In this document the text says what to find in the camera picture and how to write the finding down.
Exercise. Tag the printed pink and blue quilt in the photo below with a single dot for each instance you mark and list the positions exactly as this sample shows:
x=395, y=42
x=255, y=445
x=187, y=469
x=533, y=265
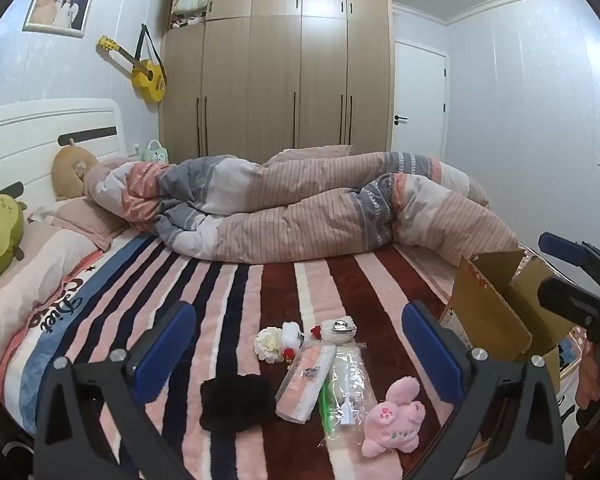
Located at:
x=40, y=310

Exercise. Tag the white door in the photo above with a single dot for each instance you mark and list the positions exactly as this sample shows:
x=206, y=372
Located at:
x=420, y=100

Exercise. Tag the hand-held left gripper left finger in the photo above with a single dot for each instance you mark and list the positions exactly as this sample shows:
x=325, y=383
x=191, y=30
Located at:
x=165, y=347

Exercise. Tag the clear plastic bag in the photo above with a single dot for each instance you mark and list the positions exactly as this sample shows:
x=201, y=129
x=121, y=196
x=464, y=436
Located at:
x=342, y=395

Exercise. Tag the white plush with metal clip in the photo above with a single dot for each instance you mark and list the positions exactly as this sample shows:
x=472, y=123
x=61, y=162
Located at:
x=336, y=331

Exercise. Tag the person's right hand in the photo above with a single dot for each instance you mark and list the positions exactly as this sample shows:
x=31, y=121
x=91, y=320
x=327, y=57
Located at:
x=587, y=377

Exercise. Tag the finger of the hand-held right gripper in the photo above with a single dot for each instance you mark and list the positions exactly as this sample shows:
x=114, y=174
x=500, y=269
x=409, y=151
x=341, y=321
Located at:
x=555, y=245
x=555, y=292

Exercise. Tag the folded clothes in wardrobe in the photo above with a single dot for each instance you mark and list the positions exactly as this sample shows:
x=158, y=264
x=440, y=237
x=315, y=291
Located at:
x=190, y=7

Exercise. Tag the black fluffy hat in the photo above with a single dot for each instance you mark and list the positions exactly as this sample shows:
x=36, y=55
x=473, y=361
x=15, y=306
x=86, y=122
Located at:
x=237, y=402

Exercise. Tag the yellow ukulele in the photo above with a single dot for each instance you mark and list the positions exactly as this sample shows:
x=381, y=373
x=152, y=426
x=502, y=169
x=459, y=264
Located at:
x=147, y=77

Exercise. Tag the striped pink grey duvet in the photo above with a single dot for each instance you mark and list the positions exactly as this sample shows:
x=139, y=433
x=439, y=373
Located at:
x=300, y=205

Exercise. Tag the brown plush cushion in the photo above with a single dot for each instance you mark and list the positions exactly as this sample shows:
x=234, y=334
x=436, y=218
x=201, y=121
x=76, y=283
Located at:
x=70, y=172

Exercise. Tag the wooden wardrobe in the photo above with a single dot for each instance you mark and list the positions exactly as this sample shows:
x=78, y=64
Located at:
x=280, y=60

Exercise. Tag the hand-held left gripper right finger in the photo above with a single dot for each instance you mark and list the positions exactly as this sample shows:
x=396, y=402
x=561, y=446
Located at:
x=430, y=347

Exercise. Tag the white fabric flower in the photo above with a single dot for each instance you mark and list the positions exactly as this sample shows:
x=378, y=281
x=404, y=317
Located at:
x=269, y=344

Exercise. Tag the brown cardboard box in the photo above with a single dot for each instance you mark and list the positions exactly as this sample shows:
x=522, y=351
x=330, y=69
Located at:
x=500, y=310

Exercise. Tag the pink bunny plush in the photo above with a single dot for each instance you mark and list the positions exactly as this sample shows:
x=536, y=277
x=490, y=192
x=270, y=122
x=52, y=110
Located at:
x=394, y=417

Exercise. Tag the white bed headboard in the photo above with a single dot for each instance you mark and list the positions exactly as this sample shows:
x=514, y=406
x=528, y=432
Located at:
x=40, y=145

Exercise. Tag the pink towel packet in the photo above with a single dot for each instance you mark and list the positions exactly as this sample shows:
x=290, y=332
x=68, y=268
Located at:
x=302, y=377

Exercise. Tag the mint green small bag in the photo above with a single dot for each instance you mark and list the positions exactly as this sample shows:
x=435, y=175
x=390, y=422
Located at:
x=155, y=151

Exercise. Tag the pink pillow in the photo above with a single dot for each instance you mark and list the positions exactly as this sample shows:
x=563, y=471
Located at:
x=87, y=220

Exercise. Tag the framed wall photo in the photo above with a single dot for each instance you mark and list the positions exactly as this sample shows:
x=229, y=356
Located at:
x=58, y=6

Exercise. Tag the white and red plush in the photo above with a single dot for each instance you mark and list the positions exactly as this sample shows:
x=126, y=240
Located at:
x=290, y=340

